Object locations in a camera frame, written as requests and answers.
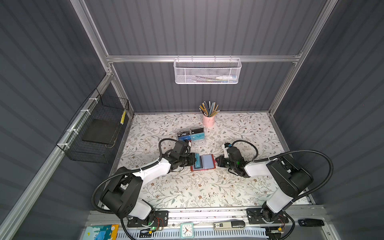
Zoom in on silver black usb device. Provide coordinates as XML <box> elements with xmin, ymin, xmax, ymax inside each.
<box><xmin>214</xmin><ymin>220</ymin><xmax>246</xmax><ymax>231</ymax></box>

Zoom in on colourful picture book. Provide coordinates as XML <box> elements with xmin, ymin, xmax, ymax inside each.
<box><xmin>82</xmin><ymin>225</ymin><xmax>119</xmax><ymax>240</ymax></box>

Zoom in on teal card in organizer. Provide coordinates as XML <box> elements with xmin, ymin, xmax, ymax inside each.
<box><xmin>191</xmin><ymin>133</ymin><xmax>205</xmax><ymax>141</ymax></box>

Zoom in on black wire side basket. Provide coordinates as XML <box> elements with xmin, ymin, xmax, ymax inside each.
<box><xmin>57</xmin><ymin>90</ymin><xmax>130</xmax><ymax>164</ymax></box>

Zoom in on small teal desk clock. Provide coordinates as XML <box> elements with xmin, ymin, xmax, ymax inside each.
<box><xmin>180</xmin><ymin>223</ymin><xmax>195</xmax><ymax>239</ymax></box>

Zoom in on pens in white basket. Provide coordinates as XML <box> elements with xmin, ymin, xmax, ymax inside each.
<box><xmin>195</xmin><ymin>75</ymin><xmax>238</xmax><ymax>84</ymax></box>

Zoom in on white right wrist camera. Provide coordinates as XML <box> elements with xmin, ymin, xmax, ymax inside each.
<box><xmin>222</xmin><ymin>143</ymin><xmax>232</xmax><ymax>155</ymax></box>

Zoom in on black remote on rail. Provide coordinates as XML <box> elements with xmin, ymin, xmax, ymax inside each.
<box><xmin>298</xmin><ymin>219</ymin><xmax>325</xmax><ymax>227</ymax></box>

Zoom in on pink pencil cup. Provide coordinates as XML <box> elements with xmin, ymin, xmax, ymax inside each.
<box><xmin>203</xmin><ymin>115</ymin><xmax>215</xmax><ymax>128</ymax></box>

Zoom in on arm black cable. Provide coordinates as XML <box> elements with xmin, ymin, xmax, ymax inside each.
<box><xmin>90</xmin><ymin>137</ymin><xmax>181</xmax><ymax>214</ymax></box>
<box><xmin>230</xmin><ymin>139</ymin><xmax>334</xmax><ymax>202</ymax></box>

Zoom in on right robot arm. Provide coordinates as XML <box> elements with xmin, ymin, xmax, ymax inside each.
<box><xmin>215</xmin><ymin>146</ymin><xmax>314</xmax><ymax>224</ymax></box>

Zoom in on white wire wall basket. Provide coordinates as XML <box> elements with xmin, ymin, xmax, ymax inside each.
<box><xmin>173</xmin><ymin>57</ymin><xmax>242</xmax><ymax>85</ymax></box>

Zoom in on blue card in organizer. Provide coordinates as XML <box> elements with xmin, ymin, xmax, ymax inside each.
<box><xmin>178</xmin><ymin>135</ymin><xmax>192</xmax><ymax>141</ymax></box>

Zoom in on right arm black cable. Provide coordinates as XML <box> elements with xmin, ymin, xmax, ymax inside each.
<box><xmin>230</xmin><ymin>139</ymin><xmax>334</xmax><ymax>202</ymax></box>

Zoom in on dark grey credit card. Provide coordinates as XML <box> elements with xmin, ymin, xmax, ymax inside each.
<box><xmin>191</xmin><ymin>128</ymin><xmax>204</xmax><ymax>135</ymax></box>

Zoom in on red leather card holder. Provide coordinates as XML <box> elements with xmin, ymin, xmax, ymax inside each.
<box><xmin>191</xmin><ymin>154</ymin><xmax>216</xmax><ymax>172</ymax></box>

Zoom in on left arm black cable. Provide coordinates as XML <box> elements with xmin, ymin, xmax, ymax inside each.
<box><xmin>90</xmin><ymin>137</ymin><xmax>181</xmax><ymax>214</ymax></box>

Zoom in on coloured pencils bundle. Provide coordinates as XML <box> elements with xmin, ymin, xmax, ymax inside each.
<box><xmin>199</xmin><ymin>101</ymin><xmax>220</xmax><ymax>118</ymax></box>

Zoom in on clear acrylic card organizer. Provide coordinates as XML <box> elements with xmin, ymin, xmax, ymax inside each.
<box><xmin>177</xmin><ymin>126</ymin><xmax>207</xmax><ymax>147</ymax></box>

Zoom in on yellow tag on basket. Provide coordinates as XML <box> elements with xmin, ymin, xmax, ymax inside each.
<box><xmin>120</xmin><ymin>110</ymin><xmax>127</xmax><ymax>125</ymax></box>

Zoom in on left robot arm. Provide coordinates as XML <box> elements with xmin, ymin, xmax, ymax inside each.
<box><xmin>91</xmin><ymin>138</ymin><xmax>197</xmax><ymax>225</ymax></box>

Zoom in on black card in organizer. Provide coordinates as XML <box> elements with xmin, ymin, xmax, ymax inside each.
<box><xmin>177</xmin><ymin>131</ymin><xmax>191</xmax><ymax>137</ymax></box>

